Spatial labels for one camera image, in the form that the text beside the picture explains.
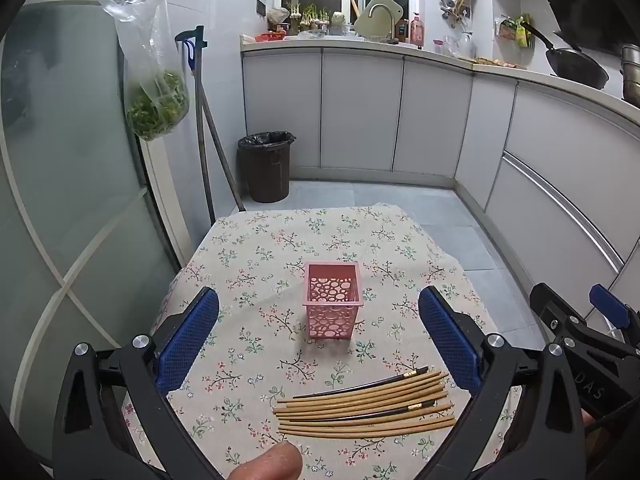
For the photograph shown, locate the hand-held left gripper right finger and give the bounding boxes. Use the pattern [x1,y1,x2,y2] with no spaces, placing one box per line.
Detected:
[418,285,587,480]

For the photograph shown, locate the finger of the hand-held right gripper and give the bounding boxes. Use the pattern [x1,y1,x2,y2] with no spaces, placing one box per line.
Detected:
[529,282,587,343]
[588,284,640,348]

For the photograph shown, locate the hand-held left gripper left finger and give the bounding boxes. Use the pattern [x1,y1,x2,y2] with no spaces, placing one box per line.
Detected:
[52,286,223,480]

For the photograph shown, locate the black chopstick with gold band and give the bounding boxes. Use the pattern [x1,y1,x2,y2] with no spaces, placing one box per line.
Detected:
[350,400,452,418]
[291,366,431,400]

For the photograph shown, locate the pink perforated utensil basket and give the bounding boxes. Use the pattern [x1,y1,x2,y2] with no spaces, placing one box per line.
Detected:
[301,261,364,340]

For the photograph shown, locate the pile of wooden chopsticks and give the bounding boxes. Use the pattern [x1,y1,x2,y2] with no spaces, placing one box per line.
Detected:
[272,371,457,440]

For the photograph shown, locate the floral tablecloth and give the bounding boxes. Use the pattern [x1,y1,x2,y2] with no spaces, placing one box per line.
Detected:
[122,204,531,480]

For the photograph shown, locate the grey broom pole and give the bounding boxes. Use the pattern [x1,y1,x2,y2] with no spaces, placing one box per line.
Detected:
[199,87,247,212]

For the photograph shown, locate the frosted glass sliding door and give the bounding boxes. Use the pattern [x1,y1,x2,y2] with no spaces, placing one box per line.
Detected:
[0,0,181,441]

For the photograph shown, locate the steel pot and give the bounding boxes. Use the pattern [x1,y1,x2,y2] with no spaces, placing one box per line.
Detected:
[620,44,640,102]

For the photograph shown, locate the plastic bag of greens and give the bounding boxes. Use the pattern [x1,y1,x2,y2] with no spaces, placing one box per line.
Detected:
[94,0,192,142]

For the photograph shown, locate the black wok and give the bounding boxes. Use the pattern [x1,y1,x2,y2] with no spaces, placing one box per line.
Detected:
[520,21,611,90]

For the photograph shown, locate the white kitchen cabinets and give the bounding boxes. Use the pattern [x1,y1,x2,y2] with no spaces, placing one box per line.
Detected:
[241,45,640,311]

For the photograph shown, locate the flat brown food tray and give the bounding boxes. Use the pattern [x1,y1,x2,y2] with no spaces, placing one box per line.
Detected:
[472,56,527,70]

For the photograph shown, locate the yellow green packet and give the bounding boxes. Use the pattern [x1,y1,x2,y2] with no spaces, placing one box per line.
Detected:
[497,14,535,49]

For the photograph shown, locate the clear glass jars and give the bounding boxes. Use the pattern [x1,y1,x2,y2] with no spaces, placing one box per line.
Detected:
[434,32,475,59]

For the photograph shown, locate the dark range hood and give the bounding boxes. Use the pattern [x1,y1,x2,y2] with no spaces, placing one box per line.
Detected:
[525,0,640,56]

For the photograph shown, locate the beige cutting board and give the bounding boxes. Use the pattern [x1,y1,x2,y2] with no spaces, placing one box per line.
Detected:
[354,0,403,38]

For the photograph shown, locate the steel sink faucet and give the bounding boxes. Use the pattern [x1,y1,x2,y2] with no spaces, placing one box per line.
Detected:
[368,4,396,43]

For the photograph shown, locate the sprouting garlic plants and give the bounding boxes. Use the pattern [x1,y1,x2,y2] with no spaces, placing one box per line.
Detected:
[285,2,331,34]

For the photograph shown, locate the mop handles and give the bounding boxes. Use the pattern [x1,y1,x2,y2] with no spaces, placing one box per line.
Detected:
[175,25,217,225]

